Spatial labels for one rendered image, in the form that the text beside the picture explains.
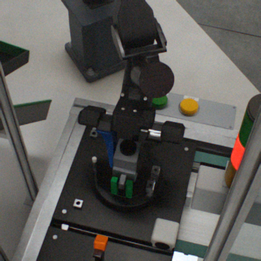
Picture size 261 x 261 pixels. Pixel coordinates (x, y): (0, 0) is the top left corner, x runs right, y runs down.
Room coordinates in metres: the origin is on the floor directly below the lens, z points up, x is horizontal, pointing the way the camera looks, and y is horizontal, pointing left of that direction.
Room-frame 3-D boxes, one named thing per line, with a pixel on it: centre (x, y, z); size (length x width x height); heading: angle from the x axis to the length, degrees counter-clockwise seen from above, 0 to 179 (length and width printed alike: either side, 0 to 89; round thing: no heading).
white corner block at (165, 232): (0.37, -0.07, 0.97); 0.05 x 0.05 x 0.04; 76
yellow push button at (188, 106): (0.68, -0.13, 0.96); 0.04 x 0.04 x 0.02
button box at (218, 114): (0.68, -0.13, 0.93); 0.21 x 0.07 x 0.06; 76
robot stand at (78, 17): (0.93, 0.08, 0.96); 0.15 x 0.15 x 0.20; 30
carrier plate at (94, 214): (0.49, 0.00, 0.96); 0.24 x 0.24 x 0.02; 76
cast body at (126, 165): (0.48, 0.01, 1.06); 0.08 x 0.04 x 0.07; 167
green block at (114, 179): (0.45, 0.03, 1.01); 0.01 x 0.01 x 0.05; 76
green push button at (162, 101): (0.69, -0.06, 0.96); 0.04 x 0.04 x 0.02
